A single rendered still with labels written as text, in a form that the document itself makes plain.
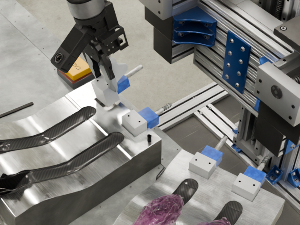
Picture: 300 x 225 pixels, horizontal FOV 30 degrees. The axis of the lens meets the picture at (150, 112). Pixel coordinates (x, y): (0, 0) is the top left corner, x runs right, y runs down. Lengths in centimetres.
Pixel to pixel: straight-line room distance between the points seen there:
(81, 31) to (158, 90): 148
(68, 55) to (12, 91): 38
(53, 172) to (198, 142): 104
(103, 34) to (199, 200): 42
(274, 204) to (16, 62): 83
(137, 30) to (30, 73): 148
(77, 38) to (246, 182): 48
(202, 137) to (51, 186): 111
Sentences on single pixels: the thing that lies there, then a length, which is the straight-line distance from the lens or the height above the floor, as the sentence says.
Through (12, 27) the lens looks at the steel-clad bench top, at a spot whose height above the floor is 80.
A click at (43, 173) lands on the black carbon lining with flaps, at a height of 91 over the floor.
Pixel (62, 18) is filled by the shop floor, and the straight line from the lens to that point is 313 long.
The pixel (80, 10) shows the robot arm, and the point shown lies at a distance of 117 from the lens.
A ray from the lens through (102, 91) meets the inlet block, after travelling 130.
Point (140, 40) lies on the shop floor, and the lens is 294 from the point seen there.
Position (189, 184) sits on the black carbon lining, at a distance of 125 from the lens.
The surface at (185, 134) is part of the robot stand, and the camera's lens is 220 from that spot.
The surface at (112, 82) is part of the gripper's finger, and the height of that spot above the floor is 98.
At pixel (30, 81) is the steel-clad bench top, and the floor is 80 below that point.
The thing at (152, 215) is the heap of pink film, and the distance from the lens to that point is 110.
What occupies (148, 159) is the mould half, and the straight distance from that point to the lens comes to 129.
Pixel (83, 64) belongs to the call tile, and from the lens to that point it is 155.
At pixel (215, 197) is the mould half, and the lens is 123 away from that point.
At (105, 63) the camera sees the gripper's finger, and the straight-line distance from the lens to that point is 123.
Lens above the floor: 185
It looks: 46 degrees down
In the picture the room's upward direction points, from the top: straight up
